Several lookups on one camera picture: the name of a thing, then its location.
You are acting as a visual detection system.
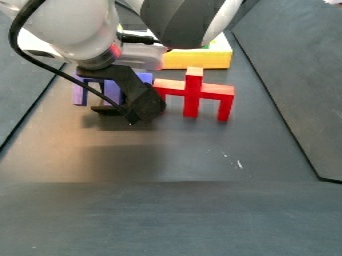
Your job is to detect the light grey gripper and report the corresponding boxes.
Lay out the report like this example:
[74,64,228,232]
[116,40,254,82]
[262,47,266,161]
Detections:
[115,43,167,70]

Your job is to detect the purple three-legged block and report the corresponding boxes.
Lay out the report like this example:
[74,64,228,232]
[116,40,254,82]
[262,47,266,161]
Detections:
[72,72,154,106]

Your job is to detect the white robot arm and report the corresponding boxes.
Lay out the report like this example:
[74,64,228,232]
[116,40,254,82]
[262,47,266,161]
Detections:
[0,0,243,69]

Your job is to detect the yellow slotted board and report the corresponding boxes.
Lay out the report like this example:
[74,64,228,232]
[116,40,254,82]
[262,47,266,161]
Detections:
[163,33,232,70]

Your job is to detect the black angle fixture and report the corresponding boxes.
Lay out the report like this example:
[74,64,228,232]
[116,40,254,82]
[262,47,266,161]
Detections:
[91,106,126,116]

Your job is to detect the red three-legged block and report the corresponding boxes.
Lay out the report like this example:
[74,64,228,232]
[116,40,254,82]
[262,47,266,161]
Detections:
[154,67,235,122]

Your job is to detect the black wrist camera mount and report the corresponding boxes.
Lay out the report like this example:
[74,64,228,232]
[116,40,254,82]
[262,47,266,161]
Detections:
[76,65,166,124]

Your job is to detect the black camera cable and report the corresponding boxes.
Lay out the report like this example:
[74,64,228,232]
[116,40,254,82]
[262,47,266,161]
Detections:
[8,0,140,126]

